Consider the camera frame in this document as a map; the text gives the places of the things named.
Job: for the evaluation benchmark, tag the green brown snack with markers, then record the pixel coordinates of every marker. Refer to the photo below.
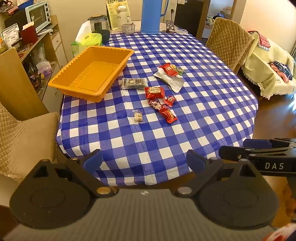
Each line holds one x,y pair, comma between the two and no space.
181,72

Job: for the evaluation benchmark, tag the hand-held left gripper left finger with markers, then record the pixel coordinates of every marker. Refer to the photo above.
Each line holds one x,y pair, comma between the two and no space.
93,161

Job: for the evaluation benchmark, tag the red patterned candy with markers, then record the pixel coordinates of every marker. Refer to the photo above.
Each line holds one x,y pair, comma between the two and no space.
156,105

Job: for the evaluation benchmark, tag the wooden chair with quilted cushion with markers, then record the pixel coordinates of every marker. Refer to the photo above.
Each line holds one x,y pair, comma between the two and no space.
20,88

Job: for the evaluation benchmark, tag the metal phone stand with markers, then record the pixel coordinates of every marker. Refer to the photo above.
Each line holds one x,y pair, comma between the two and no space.
169,25

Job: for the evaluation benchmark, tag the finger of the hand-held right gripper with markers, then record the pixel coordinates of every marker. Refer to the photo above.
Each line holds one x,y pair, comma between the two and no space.
256,143
231,153

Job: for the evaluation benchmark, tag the wooden sideboard cabinet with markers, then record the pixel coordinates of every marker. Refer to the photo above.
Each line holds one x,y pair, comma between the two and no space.
55,46

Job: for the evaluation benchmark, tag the red pillow snack packet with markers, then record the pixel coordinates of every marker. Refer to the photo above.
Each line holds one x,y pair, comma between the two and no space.
167,69

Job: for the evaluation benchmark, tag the white green foil packet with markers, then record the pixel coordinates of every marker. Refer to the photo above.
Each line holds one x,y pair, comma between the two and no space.
172,82

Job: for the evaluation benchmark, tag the patterned ceramic cup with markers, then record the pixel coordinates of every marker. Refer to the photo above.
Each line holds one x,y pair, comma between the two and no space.
128,29

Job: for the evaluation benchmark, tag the purple tissue pack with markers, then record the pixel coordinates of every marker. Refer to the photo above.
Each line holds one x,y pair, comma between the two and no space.
44,68

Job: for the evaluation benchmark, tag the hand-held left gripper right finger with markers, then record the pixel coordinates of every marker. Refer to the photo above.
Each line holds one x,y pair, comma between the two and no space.
195,162

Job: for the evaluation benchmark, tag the yellow green candy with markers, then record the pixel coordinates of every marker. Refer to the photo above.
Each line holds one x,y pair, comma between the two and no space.
174,67

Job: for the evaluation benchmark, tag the quilted brown chair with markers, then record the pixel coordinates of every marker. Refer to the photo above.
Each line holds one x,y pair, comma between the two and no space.
227,39

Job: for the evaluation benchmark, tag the dark grey snack packet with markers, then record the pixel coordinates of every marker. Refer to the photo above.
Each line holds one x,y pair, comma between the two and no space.
134,83

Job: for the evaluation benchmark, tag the clear plastic package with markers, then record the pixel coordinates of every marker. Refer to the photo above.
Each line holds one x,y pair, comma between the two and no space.
181,30

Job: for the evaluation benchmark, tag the green tissue pack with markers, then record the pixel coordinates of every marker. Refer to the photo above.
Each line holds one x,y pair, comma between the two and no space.
89,40

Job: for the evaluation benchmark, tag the white thermos bottle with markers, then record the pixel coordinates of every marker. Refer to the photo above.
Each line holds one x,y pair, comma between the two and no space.
121,12

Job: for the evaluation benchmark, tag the red checkered cloth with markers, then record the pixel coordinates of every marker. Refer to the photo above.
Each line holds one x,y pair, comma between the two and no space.
264,40

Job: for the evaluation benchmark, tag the white printed packet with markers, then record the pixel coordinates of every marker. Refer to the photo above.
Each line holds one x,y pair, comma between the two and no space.
10,33

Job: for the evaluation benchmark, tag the dark clothes pile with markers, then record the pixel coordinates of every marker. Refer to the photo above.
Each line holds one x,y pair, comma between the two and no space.
281,70

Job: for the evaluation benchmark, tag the clear packet of nuts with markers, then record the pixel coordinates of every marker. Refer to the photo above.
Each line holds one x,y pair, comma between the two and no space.
138,117

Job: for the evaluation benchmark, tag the blue white checkered tablecloth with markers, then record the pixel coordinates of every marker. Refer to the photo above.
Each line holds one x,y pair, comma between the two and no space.
196,120

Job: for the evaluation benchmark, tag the orange plastic tray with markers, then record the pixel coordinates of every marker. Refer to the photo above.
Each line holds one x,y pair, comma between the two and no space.
92,71

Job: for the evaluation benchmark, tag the person's right hand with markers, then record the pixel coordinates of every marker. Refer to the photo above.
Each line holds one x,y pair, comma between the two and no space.
290,197

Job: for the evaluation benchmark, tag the long red candy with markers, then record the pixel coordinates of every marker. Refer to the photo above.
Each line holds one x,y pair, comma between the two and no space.
168,115

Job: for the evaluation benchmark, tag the sofa with pale yellow cover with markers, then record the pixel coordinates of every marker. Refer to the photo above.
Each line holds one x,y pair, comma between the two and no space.
261,67

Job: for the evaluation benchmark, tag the dark red box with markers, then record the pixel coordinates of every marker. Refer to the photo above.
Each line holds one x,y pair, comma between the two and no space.
29,34

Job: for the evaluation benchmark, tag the blue thermos jug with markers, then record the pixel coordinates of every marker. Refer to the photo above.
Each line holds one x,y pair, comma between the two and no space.
150,16

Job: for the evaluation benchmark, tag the red square snack packet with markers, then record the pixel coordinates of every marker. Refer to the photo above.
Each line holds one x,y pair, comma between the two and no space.
154,92

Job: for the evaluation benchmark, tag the small red candy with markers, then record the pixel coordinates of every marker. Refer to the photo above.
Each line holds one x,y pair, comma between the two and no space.
170,101

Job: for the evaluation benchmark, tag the light blue toaster oven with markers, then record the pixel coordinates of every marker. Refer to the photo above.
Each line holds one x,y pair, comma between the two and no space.
38,14

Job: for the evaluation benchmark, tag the black cabinet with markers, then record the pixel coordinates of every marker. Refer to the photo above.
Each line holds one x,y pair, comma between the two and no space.
188,16

